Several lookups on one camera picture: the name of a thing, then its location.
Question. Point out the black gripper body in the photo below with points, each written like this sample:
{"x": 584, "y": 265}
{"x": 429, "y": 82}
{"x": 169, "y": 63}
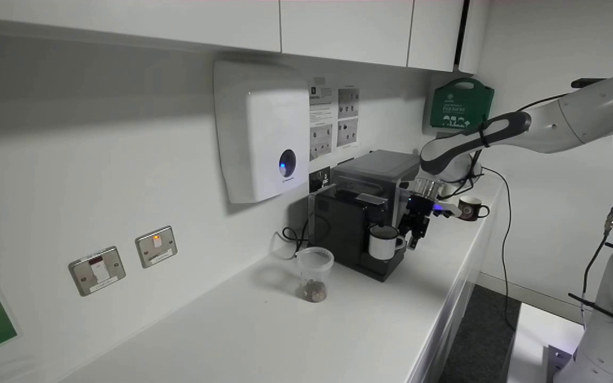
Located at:
{"x": 418, "y": 210}

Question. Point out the white mug with dark rim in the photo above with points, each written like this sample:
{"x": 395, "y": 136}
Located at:
{"x": 384, "y": 245}

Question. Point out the clear plastic cup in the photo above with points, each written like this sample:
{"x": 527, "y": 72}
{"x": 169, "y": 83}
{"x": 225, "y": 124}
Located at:
{"x": 315, "y": 285}

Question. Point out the white robot base platform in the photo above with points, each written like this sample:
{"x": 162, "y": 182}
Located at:
{"x": 532, "y": 341}

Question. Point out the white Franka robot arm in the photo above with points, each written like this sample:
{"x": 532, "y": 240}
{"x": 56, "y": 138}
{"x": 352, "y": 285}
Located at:
{"x": 590, "y": 114}

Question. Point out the black coffee maker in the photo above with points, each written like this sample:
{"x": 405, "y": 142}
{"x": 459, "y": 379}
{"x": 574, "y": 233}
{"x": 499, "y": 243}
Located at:
{"x": 341, "y": 220}

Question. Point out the white base cabinet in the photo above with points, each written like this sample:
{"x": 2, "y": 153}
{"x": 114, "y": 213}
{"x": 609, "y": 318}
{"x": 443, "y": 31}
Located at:
{"x": 445, "y": 326}

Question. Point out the green first aid box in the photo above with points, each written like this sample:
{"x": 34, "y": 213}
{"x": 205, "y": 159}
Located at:
{"x": 463, "y": 104}

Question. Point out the paper sheet with text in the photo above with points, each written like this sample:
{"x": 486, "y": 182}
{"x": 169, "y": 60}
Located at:
{"x": 322, "y": 104}

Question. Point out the white paper towel dispenser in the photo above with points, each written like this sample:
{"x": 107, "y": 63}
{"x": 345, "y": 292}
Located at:
{"x": 270, "y": 142}

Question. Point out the black wall socket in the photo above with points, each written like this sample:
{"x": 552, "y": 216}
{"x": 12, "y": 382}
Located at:
{"x": 318, "y": 180}

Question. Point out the white wall cabinet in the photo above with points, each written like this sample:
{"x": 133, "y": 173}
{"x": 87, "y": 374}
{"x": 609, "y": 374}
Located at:
{"x": 180, "y": 23}

